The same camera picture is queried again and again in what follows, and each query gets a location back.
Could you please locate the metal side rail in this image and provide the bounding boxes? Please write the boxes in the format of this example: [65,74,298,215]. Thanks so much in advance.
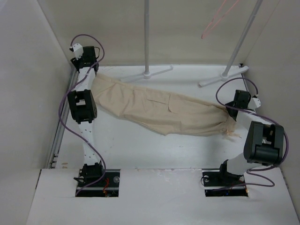
[45,66,78,169]

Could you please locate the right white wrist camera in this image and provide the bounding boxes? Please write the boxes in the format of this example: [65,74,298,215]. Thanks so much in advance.
[248,96,262,111]

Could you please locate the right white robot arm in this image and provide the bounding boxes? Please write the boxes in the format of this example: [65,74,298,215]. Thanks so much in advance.
[217,90,284,186]

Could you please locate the pink wire hanger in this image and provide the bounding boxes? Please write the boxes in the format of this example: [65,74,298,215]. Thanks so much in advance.
[201,0,240,40]

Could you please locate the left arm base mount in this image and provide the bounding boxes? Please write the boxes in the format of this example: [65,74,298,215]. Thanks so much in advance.
[74,163,120,197]

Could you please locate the purple cable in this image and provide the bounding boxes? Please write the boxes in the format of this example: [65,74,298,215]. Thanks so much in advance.
[58,34,107,197]
[215,77,289,187]

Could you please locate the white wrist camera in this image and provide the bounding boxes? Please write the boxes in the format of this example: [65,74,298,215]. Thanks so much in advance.
[69,43,83,60]
[248,96,262,111]

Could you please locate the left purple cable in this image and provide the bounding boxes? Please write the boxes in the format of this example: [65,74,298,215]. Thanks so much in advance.
[58,34,107,197]

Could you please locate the left white rack stand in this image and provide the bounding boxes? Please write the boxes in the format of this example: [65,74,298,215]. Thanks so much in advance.
[120,0,173,83]

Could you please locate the beige trousers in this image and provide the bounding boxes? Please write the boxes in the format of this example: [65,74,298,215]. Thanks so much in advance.
[91,74,237,136]

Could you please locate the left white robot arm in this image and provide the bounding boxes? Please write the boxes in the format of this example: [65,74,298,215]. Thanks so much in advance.
[67,43,105,187]

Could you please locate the right white rack stand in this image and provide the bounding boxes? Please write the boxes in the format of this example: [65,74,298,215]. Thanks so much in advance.
[199,0,253,87]

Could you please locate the white rack stand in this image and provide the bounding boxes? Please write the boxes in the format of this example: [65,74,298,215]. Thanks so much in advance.
[199,0,253,87]
[120,0,173,83]

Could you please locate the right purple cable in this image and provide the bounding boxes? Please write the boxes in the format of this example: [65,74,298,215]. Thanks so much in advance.
[215,77,289,187]

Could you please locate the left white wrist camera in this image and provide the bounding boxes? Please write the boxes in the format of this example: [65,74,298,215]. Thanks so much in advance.
[69,43,83,60]

